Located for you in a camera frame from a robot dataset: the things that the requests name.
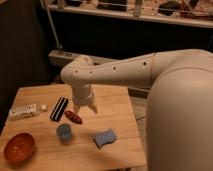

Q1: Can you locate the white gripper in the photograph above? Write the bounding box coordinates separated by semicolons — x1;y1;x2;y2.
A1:
71;84;98;114

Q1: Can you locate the orange ceramic bowl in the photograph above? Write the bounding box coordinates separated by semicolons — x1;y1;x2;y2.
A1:
4;133;36;164

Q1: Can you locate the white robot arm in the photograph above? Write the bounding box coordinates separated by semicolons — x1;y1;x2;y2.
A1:
61;49;213;171

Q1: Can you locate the red oval object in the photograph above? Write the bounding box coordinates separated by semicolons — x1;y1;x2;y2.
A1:
65;111;82;124

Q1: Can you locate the black white striped eraser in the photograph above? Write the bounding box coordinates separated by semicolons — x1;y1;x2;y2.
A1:
50;97;68;121

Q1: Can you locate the blue glass cup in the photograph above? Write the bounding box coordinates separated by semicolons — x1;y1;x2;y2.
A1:
56;123;72;140

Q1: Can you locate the blue sponge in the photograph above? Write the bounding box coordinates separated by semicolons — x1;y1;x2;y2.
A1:
93;129;117;149

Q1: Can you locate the wooden table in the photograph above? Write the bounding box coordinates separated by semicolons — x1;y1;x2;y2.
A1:
0;85;146;171

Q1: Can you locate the metal pole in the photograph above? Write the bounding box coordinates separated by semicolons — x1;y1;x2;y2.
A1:
43;0;63;52

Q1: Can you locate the clear plastic bottle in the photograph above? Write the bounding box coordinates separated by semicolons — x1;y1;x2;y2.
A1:
9;104;47;120

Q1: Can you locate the white shelf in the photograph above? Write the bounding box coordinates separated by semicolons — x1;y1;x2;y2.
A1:
40;0;213;29

